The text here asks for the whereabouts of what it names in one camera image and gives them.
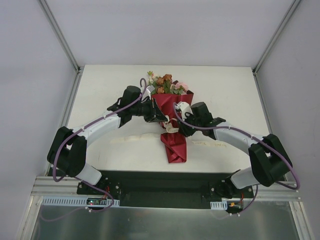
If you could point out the left white cable duct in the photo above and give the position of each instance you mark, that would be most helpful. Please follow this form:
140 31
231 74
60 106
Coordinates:
65 201

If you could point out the aluminium front rail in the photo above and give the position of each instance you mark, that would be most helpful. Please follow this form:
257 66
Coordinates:
46 186

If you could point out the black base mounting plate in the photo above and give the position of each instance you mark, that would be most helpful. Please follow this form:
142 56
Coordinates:
181 190

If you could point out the right aluminium frame post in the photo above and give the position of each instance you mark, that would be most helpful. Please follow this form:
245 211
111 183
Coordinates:
276 35

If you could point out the white rose stem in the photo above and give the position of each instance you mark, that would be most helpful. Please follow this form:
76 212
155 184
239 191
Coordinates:
152 79

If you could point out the cream printed ribbon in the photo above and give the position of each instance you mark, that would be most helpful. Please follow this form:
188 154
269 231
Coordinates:
138 132

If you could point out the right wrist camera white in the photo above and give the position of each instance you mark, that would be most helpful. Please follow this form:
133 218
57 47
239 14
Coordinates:
184 108

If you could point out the left aluminium frame post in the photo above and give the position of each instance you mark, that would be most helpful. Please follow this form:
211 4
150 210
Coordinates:
59 34

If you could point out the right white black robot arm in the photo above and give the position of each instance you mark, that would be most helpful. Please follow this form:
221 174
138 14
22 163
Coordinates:
269 161

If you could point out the orange brown rose stem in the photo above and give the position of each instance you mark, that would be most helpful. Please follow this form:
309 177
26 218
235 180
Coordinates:
164 84

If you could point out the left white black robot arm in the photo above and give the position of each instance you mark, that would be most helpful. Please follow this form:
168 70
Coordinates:
68 150

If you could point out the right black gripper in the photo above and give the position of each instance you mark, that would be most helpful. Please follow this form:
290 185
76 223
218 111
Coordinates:
186 127

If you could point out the aluminium frame post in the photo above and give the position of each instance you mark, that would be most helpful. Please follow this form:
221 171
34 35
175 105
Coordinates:
276 35
59 34

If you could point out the white cable duct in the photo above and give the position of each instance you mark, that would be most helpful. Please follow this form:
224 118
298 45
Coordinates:
65 201
219 205

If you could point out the dark red wrapping cloth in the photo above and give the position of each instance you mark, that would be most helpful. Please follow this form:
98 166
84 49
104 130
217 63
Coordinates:
176 145

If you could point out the small pink rose stem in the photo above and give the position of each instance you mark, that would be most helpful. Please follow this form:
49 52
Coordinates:
180 88

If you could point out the right white cable duct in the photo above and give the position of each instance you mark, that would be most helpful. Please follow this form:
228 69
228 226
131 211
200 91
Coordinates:
219 205

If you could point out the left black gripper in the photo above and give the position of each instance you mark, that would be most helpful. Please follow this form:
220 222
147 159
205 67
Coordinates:
152 111

